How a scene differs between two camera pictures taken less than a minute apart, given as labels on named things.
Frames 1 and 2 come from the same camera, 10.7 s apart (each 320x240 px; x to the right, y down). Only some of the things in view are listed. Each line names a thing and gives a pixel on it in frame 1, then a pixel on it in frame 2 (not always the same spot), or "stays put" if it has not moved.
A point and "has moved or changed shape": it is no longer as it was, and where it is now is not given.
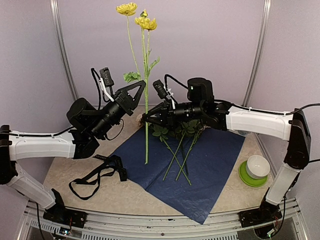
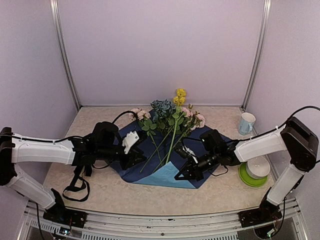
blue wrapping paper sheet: x=187 y=173 has moved or changed shape
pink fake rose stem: x=159 y=131 to x=147 y=125
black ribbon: x=113 y=163 to x=73 y=188
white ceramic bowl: x=257 y=166 stays put
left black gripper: x=126 y=102 to x=129 y=161
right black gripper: x=164 y=118 to x=193 y=175
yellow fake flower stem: x=147 y=23 to x=179 y=100
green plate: x=248 y=179 stays put
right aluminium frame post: x=263 y=38 stays put
